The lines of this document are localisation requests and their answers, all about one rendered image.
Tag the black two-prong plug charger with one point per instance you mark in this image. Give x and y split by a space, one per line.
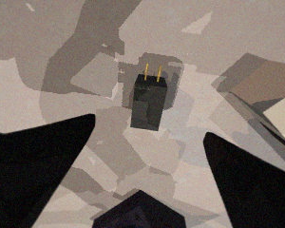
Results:
148 101

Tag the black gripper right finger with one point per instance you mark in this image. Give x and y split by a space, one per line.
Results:
252 190

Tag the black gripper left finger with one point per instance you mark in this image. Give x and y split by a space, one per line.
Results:
33 162

